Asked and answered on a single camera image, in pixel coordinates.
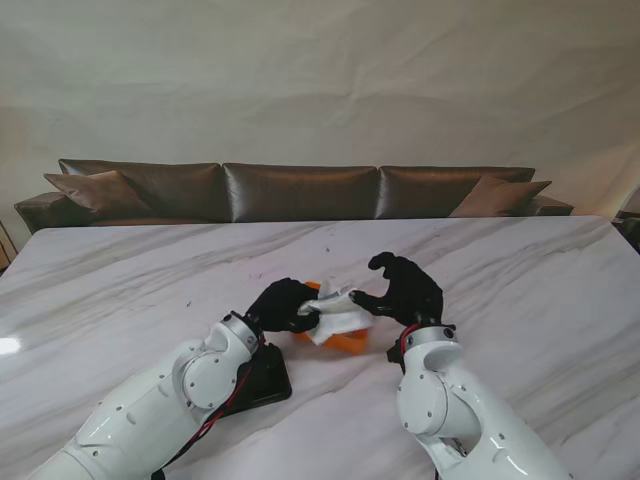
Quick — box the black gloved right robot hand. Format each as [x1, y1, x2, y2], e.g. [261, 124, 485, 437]
[353, 251, 445, 329]

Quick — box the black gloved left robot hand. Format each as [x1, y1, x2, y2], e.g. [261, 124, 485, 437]
[244, 278, 324, 335]

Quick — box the white tissue pack green label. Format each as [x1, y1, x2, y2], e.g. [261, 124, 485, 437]
[297, 279, 376, 347]

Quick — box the black tissue box base lid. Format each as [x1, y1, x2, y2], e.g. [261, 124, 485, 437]
[219, 342, 293, 419]

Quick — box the orange tissue box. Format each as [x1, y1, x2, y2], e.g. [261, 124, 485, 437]
[292, 280, 374, 357]

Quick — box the brown leather sofa back cushion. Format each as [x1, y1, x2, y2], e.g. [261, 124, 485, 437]
[222, 162, 380, 223]
[378, 165, 536, 220]
[58, 158, 224, 221]

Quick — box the brown leather sofa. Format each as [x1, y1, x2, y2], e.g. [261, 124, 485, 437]
[13, 158, 575, 235]

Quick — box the brown throw pillow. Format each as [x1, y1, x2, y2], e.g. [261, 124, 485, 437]
[43, 169, 151, 217]
[449, 175, 553, 218]

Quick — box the dark background object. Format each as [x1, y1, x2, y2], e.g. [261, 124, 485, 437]
[612, 209, 640, 251]

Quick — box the wooden furniture piece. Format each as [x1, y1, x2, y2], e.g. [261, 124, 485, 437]
[0, 219, 14, 271]

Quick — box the red black left arm cable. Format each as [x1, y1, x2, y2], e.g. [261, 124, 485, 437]
[149, 339, 267, 480]

